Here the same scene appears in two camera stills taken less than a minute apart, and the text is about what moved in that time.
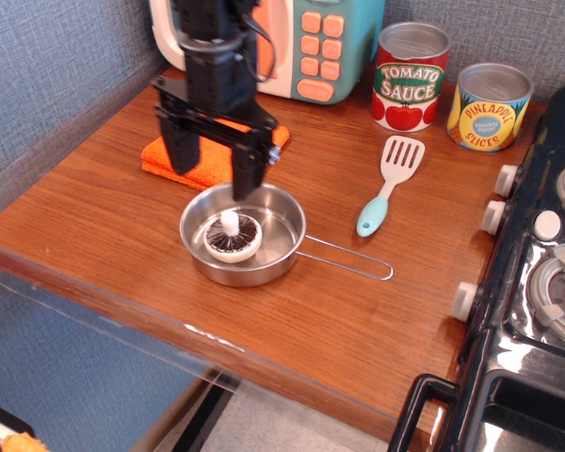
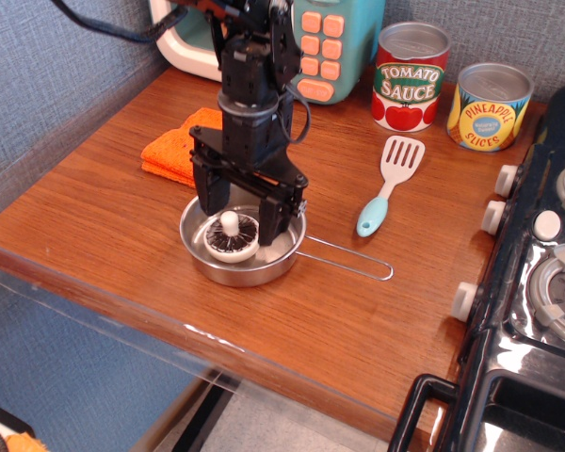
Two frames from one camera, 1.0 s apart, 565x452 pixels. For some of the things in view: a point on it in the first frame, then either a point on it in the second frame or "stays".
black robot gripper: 217,102 → 253,151
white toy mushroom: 232,238 stays
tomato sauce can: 409,73 stays
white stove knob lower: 463,300 stays
